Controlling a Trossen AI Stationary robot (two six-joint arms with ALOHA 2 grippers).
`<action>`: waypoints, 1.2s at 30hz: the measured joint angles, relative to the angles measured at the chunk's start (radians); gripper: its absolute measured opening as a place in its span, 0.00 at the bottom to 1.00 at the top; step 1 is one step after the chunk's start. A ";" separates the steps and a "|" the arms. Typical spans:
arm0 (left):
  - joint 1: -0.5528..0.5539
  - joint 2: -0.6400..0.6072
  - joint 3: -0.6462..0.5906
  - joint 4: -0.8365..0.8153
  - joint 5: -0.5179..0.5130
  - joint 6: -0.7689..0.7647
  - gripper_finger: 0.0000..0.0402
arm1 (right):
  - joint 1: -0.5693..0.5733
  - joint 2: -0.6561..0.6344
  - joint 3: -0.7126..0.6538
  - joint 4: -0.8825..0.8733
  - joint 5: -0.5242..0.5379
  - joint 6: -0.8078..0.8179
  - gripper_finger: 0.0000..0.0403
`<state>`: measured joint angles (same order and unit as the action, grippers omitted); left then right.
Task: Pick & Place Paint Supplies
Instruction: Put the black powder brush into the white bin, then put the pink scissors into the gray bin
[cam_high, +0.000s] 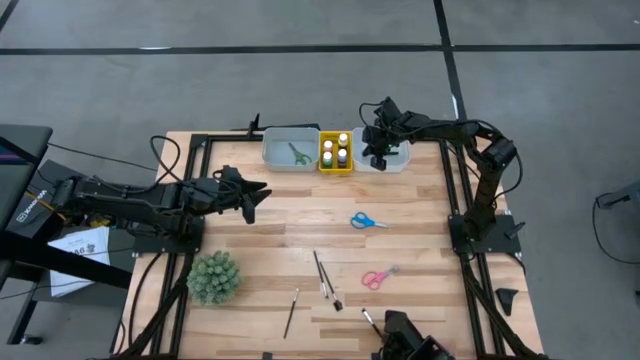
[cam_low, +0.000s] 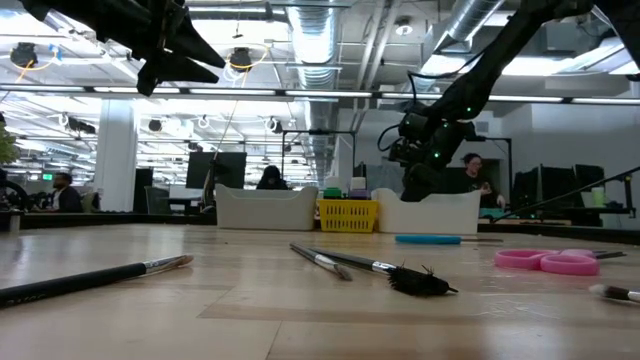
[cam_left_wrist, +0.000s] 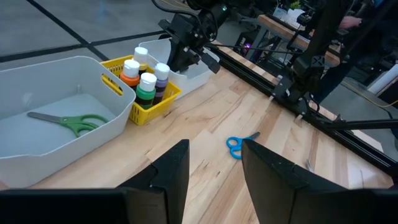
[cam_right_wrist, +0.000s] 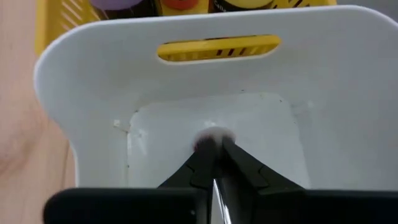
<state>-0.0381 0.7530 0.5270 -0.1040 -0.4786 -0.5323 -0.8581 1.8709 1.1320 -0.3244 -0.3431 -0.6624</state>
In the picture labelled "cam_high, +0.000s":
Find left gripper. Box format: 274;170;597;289
193;166;274;214

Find green-handled scissors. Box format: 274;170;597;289
287;141;313;166

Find blue-handled scissors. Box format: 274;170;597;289
349;211;389;231

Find black bristle brush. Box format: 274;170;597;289
318;260;345;313

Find pink-handled scissors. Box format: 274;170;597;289
360;265;401;292

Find small white-tipped paintbrush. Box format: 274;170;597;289
360;307;384;339

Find white plastic bin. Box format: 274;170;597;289
351;126;412;174

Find grey plastic bin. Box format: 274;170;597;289
261;126;321;174

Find yellow plastic basket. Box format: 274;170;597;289
317;129;354;176

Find green artificial plant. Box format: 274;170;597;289
185;249;244;307

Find flat silver-ferrule brush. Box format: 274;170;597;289
312;249;330;300

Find long thin black paintbrush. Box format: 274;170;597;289
282;287;301;340

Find white paper sheet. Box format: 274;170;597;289
48;225;111;299

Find black bulky device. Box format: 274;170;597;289
370;309;455;360

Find black monitor stand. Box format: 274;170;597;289
0;232;134;346

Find black cardboard box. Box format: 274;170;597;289
4;158;99;241

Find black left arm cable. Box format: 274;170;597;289
149;134;182;184

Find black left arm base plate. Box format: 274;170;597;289
132;214;206;255

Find black aluminium table frame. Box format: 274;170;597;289
112;113;551;360

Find thin black cable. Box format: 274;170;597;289
47;142;161;174

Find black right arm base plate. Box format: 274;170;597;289
448;213;522;255

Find black plastic bracket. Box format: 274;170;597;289
494;287;520;317

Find black floor cable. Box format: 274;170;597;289
592;192;640;266

